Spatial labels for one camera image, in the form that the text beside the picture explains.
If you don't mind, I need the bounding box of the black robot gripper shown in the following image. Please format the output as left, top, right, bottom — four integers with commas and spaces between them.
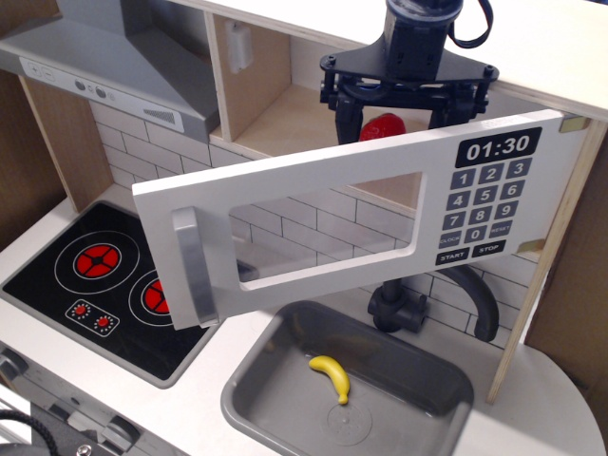
320, 1, 499, 144

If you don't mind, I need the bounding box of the white toy microwave door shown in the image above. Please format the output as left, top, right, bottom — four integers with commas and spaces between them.
133, 110, 579, 329

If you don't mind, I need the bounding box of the wooden microwave cabinet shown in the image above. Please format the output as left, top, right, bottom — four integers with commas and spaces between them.
203, 0, 608, 406

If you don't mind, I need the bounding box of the red toy pepper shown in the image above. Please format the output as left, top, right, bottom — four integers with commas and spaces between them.
359, 113, 407, 142

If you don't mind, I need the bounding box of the dark grey toy faucet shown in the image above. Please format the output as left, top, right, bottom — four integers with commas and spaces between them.
368, 265, 500, 342

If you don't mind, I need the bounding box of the grey range hood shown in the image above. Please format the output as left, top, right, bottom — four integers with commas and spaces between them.
1, 1, 219, 143

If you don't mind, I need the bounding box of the yellow toy banana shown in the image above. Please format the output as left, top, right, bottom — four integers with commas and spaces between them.
309, 355, 351, 406

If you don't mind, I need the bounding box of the grey toy sink basin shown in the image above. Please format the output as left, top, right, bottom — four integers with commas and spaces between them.
220, 301, 474, 455

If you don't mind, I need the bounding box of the black toy stovetop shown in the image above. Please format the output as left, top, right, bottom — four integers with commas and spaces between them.
1, 201, 215, 389

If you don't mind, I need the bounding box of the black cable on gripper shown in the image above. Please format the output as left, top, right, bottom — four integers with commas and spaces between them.
448, 0, 495, 49

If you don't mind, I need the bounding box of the black braided cable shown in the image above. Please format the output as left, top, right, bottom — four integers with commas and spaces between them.
0, 408, 61, 456

